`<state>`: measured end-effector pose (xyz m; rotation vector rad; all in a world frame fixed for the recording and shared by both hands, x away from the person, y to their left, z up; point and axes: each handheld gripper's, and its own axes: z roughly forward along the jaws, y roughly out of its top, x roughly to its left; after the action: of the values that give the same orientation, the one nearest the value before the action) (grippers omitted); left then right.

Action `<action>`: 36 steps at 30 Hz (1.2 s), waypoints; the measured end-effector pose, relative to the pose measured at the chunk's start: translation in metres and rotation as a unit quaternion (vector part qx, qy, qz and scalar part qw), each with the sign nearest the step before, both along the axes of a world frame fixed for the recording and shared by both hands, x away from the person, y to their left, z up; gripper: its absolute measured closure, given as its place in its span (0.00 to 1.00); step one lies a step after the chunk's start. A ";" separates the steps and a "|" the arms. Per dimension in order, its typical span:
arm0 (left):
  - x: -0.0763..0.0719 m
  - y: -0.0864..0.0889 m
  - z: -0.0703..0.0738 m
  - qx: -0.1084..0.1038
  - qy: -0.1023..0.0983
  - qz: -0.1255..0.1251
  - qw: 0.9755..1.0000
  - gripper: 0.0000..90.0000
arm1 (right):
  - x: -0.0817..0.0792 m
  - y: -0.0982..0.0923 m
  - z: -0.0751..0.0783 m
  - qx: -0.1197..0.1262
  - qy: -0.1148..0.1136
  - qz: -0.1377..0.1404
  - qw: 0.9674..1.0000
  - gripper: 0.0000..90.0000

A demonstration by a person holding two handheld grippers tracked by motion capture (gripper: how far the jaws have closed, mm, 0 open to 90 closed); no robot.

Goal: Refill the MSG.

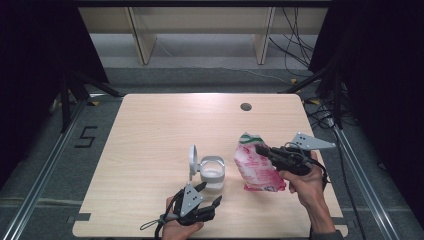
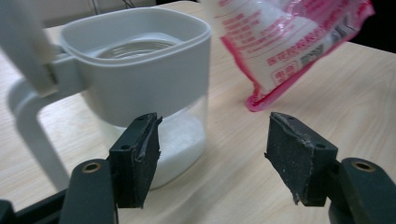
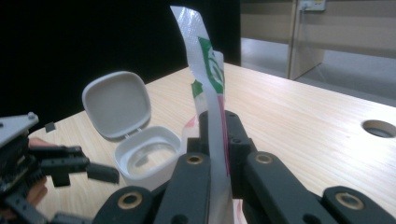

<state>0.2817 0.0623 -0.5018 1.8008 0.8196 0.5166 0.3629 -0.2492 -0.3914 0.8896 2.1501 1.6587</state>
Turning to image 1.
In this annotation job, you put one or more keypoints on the person's left hand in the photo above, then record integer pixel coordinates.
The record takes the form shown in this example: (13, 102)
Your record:
(178, 231)

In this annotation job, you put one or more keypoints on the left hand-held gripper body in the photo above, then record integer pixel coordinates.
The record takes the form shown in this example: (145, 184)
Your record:
(191, 200)

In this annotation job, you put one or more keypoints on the black metal stand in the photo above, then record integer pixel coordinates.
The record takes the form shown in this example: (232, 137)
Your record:
(338, 106)
(65, 106)

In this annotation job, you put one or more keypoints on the aluminium floor rail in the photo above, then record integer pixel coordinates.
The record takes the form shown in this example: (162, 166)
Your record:
(365, 186)
(43, 178)

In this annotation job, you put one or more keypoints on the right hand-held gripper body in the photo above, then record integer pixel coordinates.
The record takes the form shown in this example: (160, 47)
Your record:
(293, 160)

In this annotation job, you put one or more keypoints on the light wooden furniture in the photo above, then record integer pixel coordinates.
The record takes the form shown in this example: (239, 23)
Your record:
(200, 20)

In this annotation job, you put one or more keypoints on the black metal beam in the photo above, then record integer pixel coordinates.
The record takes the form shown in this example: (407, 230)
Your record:
(200, 3)

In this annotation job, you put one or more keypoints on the clear container with white lid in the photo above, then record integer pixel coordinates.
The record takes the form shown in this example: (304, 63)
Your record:
(213, 173)

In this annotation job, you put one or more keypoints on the black curtain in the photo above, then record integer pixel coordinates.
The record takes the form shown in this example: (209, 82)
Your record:
(383, 66)
(33, 50)

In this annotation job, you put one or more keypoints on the person's right hand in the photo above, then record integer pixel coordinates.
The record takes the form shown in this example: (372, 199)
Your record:
(308, 186)

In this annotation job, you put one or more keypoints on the pink and white plastic bag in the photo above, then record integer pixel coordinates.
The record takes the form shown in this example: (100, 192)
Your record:
(256, 173)

